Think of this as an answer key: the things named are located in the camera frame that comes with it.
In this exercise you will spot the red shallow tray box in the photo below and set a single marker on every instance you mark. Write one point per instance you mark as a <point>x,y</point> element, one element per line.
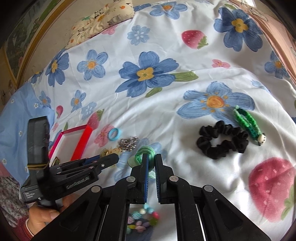
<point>70,144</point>

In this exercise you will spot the framed landscape painting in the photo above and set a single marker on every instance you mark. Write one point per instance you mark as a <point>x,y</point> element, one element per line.
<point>28,31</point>

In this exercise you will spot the gold green face watch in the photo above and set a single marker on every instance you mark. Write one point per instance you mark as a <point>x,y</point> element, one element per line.
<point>56,161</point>

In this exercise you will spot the black scrunchie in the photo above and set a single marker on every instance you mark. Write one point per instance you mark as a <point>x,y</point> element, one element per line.
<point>217,141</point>

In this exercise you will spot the cream cartoon print pillow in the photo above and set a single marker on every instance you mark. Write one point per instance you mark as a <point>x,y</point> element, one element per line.
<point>110,15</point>

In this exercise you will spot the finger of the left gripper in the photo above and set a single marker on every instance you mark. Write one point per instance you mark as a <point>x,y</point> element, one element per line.
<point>95,163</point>
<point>74,165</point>

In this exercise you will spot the pink cartoon blanket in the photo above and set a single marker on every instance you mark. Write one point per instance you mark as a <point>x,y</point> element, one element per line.
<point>276,33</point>

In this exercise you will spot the person's left hand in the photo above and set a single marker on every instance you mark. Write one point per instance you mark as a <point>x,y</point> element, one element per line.
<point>40,216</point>

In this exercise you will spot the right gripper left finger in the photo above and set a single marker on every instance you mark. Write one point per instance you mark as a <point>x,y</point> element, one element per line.
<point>139,191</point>

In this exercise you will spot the light blue pillow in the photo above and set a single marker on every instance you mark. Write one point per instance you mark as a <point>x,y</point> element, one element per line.
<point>22,106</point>

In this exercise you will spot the gold bear brooch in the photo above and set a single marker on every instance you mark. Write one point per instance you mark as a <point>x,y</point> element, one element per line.
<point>111,152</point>

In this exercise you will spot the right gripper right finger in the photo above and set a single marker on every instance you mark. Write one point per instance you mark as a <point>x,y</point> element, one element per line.
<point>163,173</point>

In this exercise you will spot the floral white bed quilt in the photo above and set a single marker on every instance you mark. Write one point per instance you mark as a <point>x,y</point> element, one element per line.
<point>175,67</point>

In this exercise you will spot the green knitted hair clip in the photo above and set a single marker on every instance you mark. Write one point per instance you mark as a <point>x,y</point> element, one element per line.
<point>249,124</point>

